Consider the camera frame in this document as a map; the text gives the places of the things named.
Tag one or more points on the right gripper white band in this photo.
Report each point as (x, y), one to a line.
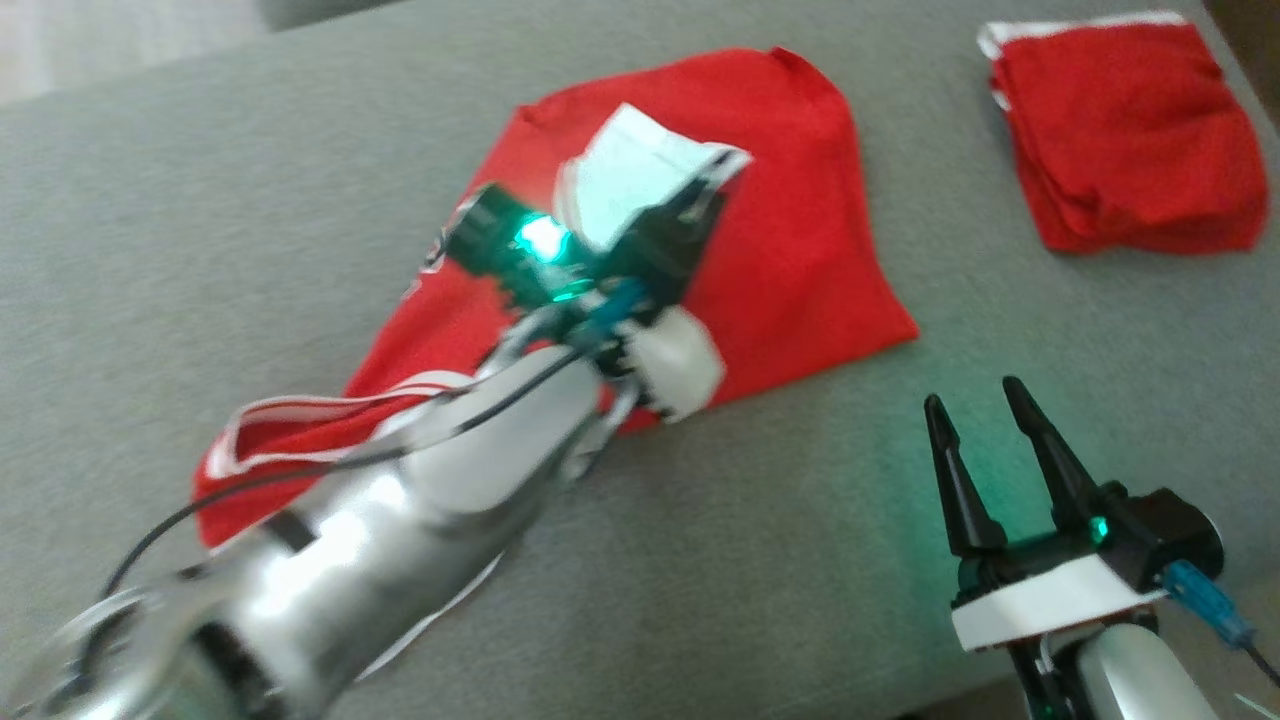
(1050, 600)

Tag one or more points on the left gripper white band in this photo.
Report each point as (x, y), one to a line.
(675, 355)

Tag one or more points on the red garment with white trim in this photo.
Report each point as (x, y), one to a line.
(790, 250)

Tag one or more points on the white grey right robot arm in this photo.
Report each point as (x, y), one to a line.
(1130, 680)

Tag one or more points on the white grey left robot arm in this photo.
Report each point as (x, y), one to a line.
(350, 560)

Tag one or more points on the folded red garment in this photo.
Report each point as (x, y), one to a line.
(1130, 140)

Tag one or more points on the taupe sofa backrest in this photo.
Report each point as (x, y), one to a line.
(1250, 40)

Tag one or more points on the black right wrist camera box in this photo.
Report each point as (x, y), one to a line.
(1170, 535)

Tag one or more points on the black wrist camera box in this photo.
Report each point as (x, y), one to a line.
(510, 245)
(1170, 535)

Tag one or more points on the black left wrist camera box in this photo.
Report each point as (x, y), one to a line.
(510, 245)

